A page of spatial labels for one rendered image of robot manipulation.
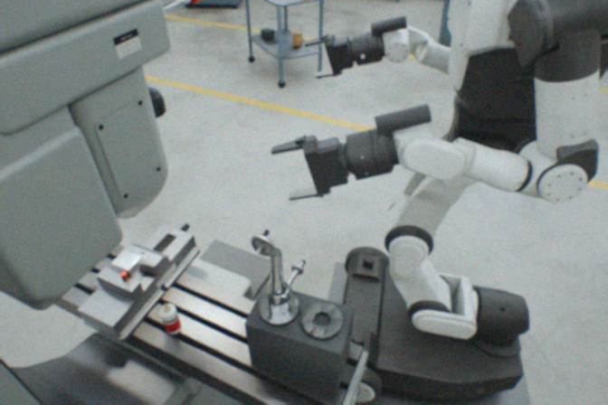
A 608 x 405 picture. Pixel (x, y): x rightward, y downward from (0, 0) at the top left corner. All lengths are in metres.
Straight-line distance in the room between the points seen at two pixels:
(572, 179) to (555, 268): 2.06
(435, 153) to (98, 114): 0.56
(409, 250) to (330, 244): 1.41
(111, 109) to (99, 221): 0.19
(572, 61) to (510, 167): 0.20
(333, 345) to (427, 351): 0.72
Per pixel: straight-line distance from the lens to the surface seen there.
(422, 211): 1.18
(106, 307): 1.22
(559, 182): 0.83
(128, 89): 0.78
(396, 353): 1.56
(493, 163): 0.81
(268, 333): 0.94
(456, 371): 1.58
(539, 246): 2.97
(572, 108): 0.79
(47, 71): 0.66
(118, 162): 0.80
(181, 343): 1.17
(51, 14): 0.64
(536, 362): 2.43
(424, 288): 1.43
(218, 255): 1.60
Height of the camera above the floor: 1.92
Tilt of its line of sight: 39 degrees down
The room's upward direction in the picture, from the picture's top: straight up
